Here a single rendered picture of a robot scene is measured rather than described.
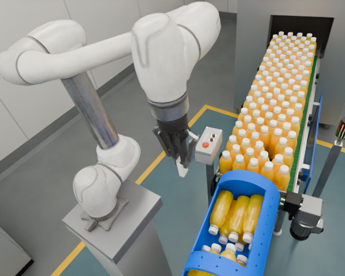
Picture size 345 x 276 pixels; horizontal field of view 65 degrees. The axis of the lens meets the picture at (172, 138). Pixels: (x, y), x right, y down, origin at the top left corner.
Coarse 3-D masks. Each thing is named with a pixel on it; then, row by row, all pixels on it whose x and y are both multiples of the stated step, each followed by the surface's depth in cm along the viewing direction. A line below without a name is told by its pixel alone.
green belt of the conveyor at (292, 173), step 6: (312, 66) 229; (312, 72) 223; (312, 78) 217; (306, 96) 202; (306, 102) 197; (306, 108) 193; (306, 114) 189; (300, 126) 181; (300, 132) 178; (300, 138) 174; (300, 144) 171; (294, 156) 164; (294, 162) 161; (294, 168) 158; (294, 174) 155; (288, 186) 150
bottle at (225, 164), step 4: (220, 160) 148; (224, 160) 146; (228, 160) 146; (220, 164) 149; (224, 164) 147; (228, 164) 147; (220, 168) 152; (224, 168) 149; (228, 168) 149; (220, 172) 154; (224, 172) 152
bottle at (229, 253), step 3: (225, 249) 104; (228, 249) 103; (231, 249) 102; (222, 252) 102; (225, 252) 101; (228, 252) 101; (231, 252) 101; (234, 252) 103; (222, 255) 100; (225, 255) 100; (228, 255) 100; (231, 255) 100; (234, 255) 101; (231, 258) 99; (234, 258) 100; (234, 261) 99
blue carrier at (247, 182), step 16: (224, 176) 126; (240, 176) 119; (256, 176) 118; (240, 192) 133; (256, 192) 128; (272, 192) 116; (208, 208) 120; (272, 208) 113; (208, 224) 125; (272, 224) 111; (208, 240) 123; (256, 240) 101; (192, 256) 102; (208, 256) 97; (256, 256) 99; (208, 272) 94; (224, 272) 92; (240, 272) 93; (256, 272) 96
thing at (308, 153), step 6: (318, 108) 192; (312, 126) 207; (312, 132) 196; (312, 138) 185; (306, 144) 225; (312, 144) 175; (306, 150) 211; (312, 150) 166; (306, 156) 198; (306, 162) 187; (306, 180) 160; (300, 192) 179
